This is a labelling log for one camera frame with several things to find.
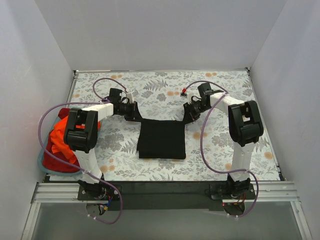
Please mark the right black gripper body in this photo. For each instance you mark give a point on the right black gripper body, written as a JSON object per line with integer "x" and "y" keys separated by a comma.
{"x": 189, "y": 111}

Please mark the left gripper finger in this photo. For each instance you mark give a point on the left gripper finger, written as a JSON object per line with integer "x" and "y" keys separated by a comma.
{"x": 130, "y": 117}
{"x": 136, "y": 113}

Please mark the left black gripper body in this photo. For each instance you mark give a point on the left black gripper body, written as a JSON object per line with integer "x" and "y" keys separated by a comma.
{"x": 133, "y": 111}

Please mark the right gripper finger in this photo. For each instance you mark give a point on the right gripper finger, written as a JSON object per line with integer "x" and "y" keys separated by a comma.
{"x": 195, "y": 118}
{"x": 187, "y": 116}

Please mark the black t shirt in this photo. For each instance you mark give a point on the black t shirt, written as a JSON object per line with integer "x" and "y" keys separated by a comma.
{"x": 162, "y": 139}

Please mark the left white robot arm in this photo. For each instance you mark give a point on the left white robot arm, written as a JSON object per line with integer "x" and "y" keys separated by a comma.
{"x": 91, "y": 181}

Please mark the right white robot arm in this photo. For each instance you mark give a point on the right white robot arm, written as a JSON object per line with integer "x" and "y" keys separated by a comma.
{"x": 244, "y": 124}

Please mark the floral table mat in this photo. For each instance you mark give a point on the floral table mat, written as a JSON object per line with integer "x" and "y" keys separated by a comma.
{"x": 209, "y": 147}

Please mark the orange t shirt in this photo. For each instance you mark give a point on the orange t shirt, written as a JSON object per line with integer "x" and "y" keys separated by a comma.
{"x": 57, "y": 146}

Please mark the dark red t shirt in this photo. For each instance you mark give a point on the dark red t shirt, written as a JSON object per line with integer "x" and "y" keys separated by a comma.
{"x": 51, "y": 163}

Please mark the teal plastic basket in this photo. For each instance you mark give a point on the teal plastic basket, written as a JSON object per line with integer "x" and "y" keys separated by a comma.
{"x": 41, "y": 160}

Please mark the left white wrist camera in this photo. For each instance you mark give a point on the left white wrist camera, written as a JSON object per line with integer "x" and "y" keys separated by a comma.
{"x": 131, "y": 96}

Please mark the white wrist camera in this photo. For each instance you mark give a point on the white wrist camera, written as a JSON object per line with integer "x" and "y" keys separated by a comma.
{"x": 131, "y": 96}
{"x": 186, "y": 94}

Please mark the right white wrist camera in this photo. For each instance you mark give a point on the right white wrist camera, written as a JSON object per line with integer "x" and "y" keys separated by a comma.
{"x": 186, "y": 94}

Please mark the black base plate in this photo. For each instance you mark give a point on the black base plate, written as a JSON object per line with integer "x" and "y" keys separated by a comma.
{"x": 167, "y": 195}

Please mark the aluminium rail frame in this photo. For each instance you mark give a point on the aluminium rail frame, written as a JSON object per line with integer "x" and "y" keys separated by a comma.
{"x": 269, "y": 191}

